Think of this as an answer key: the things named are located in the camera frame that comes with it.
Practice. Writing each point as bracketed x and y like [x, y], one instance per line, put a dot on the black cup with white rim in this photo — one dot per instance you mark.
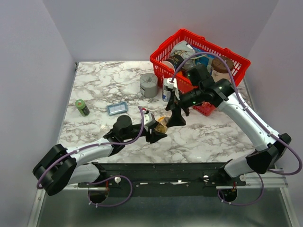
[173, 61]

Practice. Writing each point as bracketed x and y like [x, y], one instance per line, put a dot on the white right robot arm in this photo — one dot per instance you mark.
[269, 146]

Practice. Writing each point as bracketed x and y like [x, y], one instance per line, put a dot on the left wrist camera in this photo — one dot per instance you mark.
[149, 121]

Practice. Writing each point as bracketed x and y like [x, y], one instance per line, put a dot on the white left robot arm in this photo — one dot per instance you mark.
[90, 151]

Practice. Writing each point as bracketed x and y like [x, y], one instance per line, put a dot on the grey patterned snack bag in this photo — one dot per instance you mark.
[184, 49]

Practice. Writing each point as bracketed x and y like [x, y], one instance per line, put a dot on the amber pill bottle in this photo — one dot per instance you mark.
[161, 128]

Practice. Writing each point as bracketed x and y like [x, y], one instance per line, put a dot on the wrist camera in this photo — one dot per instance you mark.
[149, 121]
[171, 85]

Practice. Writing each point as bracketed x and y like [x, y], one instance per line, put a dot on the green lidded dark jar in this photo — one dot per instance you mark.
[82, 107]

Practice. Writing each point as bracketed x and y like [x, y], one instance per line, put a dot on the red plastic shopping basket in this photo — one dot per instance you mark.
[224, 64]

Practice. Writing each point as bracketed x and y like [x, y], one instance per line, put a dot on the round yellow pill container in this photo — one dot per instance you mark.
[163, 120]

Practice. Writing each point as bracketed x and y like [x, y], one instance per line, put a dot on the brown lidded paper cup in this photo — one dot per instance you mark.
[219, 70]

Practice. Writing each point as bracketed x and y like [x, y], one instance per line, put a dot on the blue box in basket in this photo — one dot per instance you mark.
[204, 59]

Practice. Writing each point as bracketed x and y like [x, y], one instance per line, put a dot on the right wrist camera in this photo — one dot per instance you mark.
[171, 85]

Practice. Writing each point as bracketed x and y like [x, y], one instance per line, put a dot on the rectangular light blue pill box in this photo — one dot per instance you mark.
[118, 108]

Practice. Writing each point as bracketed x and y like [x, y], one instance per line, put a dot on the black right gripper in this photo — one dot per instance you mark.
[176, 119]

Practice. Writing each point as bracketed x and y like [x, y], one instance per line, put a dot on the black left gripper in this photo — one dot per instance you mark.
[155, 136]

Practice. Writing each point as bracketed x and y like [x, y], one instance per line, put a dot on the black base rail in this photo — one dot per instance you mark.
[145, 179]

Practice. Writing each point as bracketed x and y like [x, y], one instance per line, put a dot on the grey wrapped toilet paper roll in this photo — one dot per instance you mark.
[149, 85]

